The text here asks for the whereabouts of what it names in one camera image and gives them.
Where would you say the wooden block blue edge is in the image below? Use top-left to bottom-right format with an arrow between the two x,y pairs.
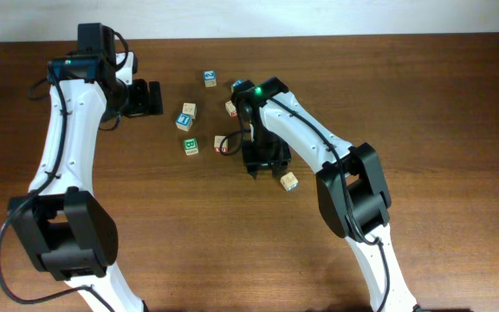
280,172 -> 299,192

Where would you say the wooden block number 8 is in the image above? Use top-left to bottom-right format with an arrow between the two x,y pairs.
214,135 -> 229,153

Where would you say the wooden block with elephant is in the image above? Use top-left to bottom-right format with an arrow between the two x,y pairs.
225,101 -> 237,118

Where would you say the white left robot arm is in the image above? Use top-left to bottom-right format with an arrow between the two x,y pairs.
0,23 -> 163,311

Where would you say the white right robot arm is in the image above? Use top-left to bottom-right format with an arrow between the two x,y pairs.
231,77 -> 421,311

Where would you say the wooden block blue letter T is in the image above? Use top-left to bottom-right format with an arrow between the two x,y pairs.
175,113 -> 193,132

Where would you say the wooden block with dog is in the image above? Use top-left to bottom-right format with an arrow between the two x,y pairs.
182,102 -> 197,120

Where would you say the wooden block green letter B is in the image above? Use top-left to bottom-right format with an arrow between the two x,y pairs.
183,138 -> 199,156

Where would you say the wooden block blue letter Z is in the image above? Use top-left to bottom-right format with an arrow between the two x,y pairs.
203,70 -> 217,88

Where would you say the wooden block blue letter D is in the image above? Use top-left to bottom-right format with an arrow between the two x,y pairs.
230,80 -> 243,93

